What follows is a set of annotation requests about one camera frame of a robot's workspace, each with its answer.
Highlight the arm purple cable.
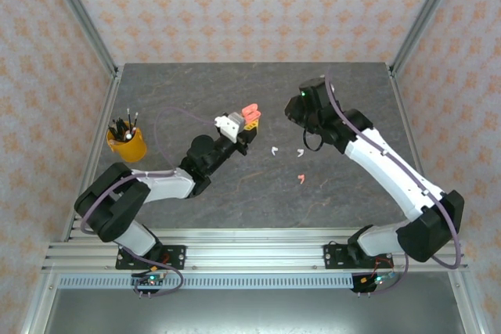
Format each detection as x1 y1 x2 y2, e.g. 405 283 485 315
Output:
326 67 463 296
80 106 216 298

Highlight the yellow pen cup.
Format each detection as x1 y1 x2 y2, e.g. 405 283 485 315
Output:
106 126 148 163

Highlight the aluminium table side rail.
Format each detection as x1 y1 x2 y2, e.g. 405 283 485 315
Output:
387 63 447 241
62 66 124 241

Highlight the aluminium frame post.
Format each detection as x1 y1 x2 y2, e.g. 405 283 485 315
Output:
41 0 121 79
389 0 467 77

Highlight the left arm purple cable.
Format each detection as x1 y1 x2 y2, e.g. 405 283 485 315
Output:
80 106 216 298

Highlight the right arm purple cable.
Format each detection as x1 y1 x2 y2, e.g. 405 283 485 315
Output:
326 67 463 296

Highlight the grey slotted cable duct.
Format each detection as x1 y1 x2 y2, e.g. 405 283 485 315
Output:
57 274 355 290

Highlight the aluminium frame leg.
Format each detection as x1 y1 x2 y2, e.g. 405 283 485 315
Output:
21 273 59 334
448 271 485 334

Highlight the grey metal panel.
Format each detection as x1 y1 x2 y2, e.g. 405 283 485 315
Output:
38 286 467 334

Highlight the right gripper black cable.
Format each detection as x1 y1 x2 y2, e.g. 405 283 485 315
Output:
303 130 324 153

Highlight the aluminium base rail beam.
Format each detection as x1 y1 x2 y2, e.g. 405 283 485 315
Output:
41 227 470 275

